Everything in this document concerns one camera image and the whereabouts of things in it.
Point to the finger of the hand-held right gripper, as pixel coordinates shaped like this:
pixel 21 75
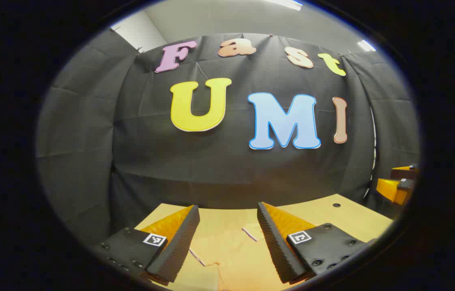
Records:
pixel 404 173
pixel 388 189

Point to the orange T-shirt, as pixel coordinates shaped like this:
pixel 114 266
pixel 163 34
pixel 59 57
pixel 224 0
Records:
pixel 231 250

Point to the white ceiling light panel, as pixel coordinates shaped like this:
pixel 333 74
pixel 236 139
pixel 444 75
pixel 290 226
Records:
pixel 366 45
pixel 286 3

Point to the black backdrop cloth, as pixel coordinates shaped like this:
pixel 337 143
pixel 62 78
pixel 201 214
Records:
pixel 219 169

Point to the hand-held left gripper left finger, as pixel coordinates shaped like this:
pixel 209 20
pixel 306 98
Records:
pixel 179 246

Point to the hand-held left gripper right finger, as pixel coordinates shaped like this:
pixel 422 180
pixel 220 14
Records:
pixel 275 246

